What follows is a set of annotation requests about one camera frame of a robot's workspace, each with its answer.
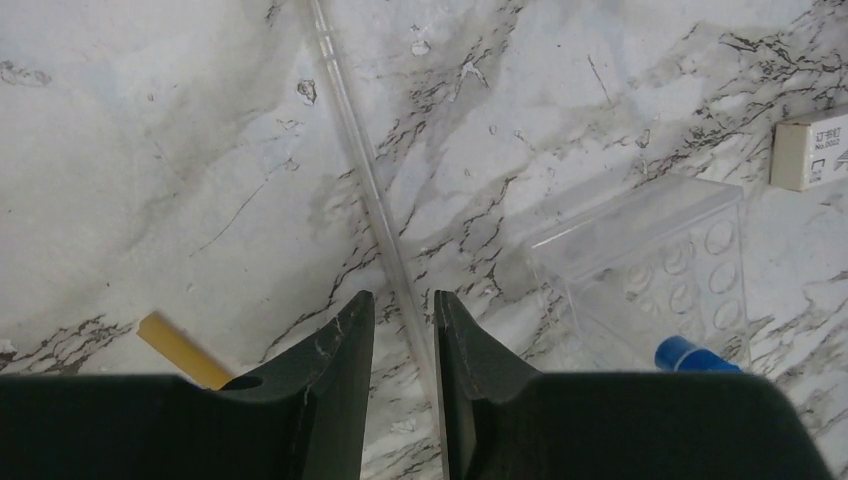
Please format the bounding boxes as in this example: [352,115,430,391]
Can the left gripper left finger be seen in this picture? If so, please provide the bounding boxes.
[1,291,375,479]

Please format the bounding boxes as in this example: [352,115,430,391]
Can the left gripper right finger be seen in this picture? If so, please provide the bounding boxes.
[434,291,831,479]

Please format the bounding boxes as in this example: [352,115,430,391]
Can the yellow rubber tube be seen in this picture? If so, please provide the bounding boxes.
[137,311,235,390]

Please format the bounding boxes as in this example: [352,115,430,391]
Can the glass thermometer rod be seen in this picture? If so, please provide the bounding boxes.
[306,0,439,417]

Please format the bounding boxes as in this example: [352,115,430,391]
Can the clear plastic tube rack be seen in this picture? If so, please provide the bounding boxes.
[523,175,751,371]

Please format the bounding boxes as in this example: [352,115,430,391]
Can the small white eraser block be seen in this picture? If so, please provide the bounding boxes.
[769,105,847,192]

